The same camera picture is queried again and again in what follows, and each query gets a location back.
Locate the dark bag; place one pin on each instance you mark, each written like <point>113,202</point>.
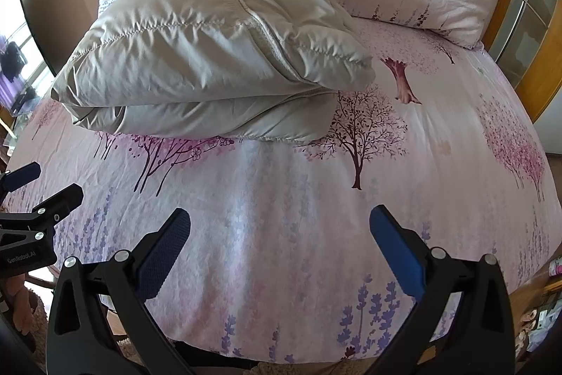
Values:
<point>11,56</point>

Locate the wall-mounted flat television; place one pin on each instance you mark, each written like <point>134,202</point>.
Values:
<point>32,20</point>

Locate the pile of small boxes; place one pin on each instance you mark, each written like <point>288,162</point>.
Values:
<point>542,313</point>

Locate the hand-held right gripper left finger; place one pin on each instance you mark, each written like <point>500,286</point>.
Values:
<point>164,256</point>

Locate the pink tree-print bed sheet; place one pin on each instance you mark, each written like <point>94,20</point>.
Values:
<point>285,203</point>

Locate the beige down jacket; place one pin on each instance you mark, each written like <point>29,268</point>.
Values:
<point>175,41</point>

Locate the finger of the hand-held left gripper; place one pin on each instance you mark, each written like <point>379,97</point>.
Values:
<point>61,199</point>
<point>22,177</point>

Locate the window with purple curtain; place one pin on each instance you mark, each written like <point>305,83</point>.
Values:
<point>6,89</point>

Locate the person's left forearm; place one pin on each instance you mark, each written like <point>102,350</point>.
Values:
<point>22,296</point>

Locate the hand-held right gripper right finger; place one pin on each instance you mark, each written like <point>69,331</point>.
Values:
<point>397,252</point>

